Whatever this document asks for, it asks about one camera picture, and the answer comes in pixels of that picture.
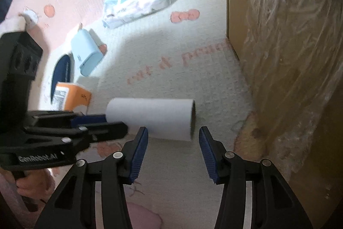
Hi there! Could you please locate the thin white paper roll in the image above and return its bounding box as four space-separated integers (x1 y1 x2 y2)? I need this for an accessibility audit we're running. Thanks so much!
105 98 195 141

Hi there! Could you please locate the person left hand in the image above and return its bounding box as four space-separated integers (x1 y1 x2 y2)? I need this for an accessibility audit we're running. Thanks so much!
15 169 55 200

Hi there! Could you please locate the orange white packet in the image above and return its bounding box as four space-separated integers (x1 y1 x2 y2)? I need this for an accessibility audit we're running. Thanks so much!
52 82 92 114

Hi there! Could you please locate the navy blue glasses case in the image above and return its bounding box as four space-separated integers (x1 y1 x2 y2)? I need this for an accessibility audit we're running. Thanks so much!
51 55 71 102

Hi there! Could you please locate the pink fluffy slipper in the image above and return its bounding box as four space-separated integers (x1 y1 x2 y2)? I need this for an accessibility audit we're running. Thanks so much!
127 202 162 229

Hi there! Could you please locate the light blue case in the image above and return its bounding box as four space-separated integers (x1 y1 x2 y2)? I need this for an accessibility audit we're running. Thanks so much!
71 29 104 77

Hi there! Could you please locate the pink hello kitty mat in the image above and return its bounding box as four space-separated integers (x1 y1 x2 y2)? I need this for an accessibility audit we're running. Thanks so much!
5 0 258 229

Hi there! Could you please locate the white pillow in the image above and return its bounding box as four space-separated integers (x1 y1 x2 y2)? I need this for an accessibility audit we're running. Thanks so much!
0 16 26 37

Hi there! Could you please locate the brown cardboard box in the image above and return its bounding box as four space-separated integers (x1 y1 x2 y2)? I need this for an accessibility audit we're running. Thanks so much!
227 0 342 228

